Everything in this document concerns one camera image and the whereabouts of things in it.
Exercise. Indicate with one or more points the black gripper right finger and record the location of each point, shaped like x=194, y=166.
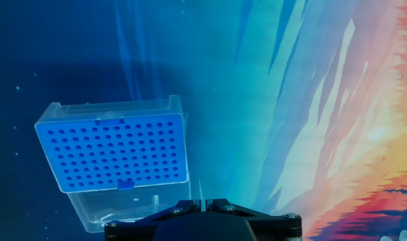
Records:
x=277, y=231

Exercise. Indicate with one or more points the blue pipette tip rack box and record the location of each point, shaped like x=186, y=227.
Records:
x=113, y=154

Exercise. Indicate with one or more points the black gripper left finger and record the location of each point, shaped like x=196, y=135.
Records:
x=133, y=231

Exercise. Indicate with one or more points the printed forest sunset cloth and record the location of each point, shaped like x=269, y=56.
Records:
x=257, y=83

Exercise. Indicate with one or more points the small clear pipette tip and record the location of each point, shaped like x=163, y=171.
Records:
x=201, y=197

